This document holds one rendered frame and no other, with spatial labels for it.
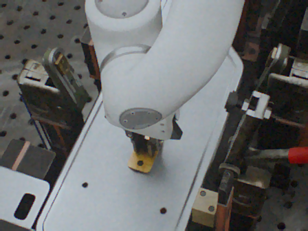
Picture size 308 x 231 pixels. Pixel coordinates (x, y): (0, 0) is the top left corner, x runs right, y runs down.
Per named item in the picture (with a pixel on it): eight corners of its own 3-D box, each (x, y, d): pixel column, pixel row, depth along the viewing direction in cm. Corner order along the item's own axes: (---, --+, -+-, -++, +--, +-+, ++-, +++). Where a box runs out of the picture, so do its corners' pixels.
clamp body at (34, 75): (64, 141, 129) (25, 44, 99) (112, 156, 126) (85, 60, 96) (47, 175, 124) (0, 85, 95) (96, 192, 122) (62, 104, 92)
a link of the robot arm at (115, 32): (172, 96, 71) (161, 38, 76) (166, 25, 59) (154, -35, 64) (104, 106, 71) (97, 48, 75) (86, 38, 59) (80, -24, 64)
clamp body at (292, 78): (252, 146, 125) (269, 38, 93) (304, 161, 122) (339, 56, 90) (240, 183, 120) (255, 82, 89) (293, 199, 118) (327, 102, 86)
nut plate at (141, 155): (146, 122, 94) (145, 118, 93) (168, 128, 93) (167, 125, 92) (126, 166, 90) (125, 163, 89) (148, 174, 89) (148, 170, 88)
